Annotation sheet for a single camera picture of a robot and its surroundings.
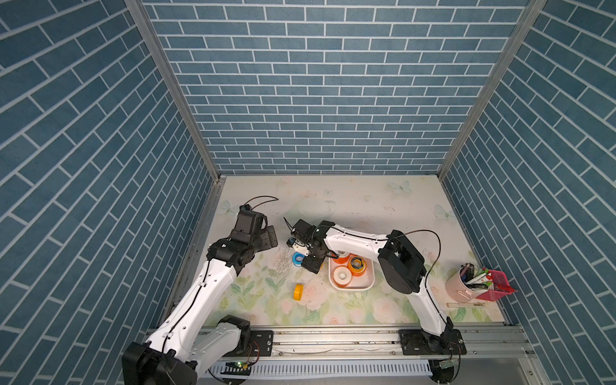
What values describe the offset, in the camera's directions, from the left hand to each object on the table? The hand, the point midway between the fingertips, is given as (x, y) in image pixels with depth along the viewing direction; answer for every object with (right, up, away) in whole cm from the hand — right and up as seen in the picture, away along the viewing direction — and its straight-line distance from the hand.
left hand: (268, 235), depth 80 cm
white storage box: (+34, -18, +7) cm, 39 cm away
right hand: (+15, -12, +12) cm, 23 cm away
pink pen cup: (+63, -18, -2) cm, 66 cm away
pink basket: (+78, -17, -1) cm, 80 cm away
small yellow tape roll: (+10, -19, +1) cm, 22 cm away
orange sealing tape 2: (+26, -11, +10) cm, 30 cm away
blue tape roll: (+8, -12, +11) cm, 18 cm away
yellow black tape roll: (+31, -12, +8) cm, 34 cm away
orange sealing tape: (+25, -16, +7) cm, 31 cm away
